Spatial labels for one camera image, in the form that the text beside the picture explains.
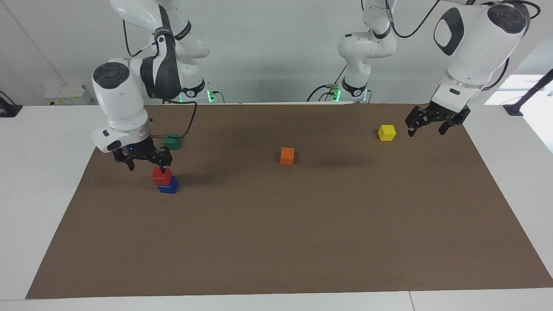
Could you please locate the blue wooden block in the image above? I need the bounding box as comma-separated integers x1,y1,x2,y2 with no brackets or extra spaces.
157,176,179,194

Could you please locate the black desk clamp mount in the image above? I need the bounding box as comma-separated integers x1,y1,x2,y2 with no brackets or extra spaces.
0,90,23,118

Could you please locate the brown table mat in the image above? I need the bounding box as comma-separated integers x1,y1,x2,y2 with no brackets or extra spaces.
25,103,553,300

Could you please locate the black angled stand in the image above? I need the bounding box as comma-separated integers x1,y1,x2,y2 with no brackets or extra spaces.
503,68,553,117

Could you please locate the red wooden block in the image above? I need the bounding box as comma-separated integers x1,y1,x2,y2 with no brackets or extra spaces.
151,166,173,187

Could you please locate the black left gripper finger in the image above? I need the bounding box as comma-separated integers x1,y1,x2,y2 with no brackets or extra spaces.
438,108,472,136
404,105,433,138

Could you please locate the white wall socket box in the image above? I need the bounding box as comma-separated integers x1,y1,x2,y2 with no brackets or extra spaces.
44,83,94,106

